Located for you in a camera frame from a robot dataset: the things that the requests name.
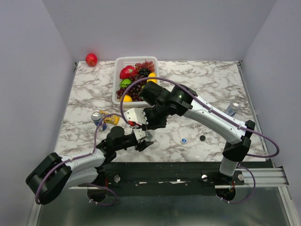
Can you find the yellow mango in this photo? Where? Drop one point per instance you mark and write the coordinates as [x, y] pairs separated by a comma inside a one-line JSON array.
[[151, 77]]

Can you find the clear plastic bottle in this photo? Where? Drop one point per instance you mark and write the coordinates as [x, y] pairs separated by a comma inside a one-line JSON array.
[[149, 135]]

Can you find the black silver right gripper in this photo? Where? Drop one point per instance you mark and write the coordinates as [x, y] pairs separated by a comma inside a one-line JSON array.
[[146, 124]]

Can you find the dark grape bunch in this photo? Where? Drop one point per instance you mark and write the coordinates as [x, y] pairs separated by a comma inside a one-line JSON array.
[[144, 72]]

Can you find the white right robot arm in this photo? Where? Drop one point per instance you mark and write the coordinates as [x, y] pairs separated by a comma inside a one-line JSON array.
[[183, 101]]

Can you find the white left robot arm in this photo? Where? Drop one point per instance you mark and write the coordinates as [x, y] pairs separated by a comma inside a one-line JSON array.
[[55, 173]]

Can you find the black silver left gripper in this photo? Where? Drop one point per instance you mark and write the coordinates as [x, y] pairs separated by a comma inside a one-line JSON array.
[[144, 145]]

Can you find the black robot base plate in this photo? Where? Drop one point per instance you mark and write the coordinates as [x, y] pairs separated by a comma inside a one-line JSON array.
[[173, 178]]

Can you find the silver blue drink can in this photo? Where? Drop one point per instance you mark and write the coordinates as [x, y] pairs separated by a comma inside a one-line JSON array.
[[232, 109]]

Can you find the red grape bunch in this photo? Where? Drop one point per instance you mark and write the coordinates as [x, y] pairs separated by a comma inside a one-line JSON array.
[[136, 89]]

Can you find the black bottle cap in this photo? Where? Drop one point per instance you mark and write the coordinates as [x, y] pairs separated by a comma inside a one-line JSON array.
[[202, 138]]

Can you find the yellow M&M candy bag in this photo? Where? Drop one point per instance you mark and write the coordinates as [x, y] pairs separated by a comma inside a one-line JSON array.
[[110, 118]]

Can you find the blue white bottle cap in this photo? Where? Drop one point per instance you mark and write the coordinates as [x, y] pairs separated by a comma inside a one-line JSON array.
[[183, 140]]

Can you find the red dragon fruit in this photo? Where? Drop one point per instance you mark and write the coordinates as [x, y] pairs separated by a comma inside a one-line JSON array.
[[127, 72]]

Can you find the red apple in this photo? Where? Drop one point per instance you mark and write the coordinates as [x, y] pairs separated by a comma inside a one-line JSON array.
[[91, 59]]

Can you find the white plastic fruit basket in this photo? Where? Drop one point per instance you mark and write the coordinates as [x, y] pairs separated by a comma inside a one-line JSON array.
[[122, 62]]

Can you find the red bull can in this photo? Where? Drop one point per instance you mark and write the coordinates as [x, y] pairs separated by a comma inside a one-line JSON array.
[[96, 117]]

